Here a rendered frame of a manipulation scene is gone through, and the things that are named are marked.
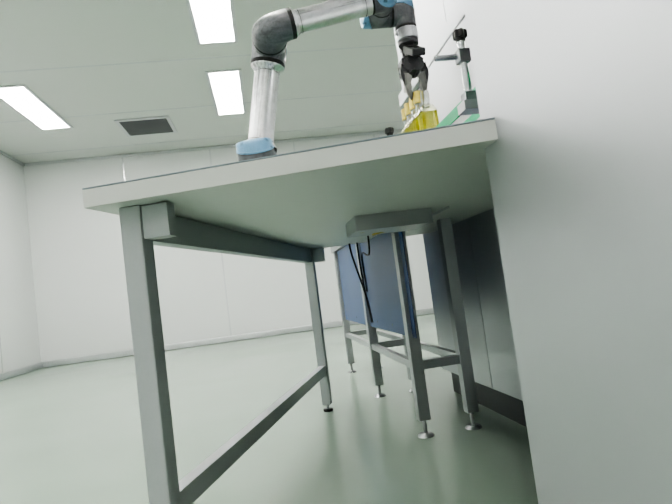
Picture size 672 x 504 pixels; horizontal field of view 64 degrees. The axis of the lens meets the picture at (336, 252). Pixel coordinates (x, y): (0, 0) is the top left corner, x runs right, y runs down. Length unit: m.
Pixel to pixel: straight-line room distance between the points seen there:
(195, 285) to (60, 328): 1.82
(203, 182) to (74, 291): 7.14
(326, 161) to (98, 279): 7.17
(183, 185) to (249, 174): 0.12
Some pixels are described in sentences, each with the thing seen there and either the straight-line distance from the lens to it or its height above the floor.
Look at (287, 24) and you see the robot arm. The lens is 1.84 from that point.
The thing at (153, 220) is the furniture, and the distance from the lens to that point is 1.01.
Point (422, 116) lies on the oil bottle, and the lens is 1.86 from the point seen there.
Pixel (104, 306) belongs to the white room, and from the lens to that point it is 7.92.
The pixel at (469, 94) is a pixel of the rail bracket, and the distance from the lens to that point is 1.16.
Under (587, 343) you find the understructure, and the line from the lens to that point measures 0.73.
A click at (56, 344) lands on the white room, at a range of 8.12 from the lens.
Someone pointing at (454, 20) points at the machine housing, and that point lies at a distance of 2.01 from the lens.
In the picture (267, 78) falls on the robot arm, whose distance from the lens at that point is 1.92.
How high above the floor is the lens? 0.52
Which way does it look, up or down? 4 degrees up
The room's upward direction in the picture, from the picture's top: 7 degrees counter-clockwise
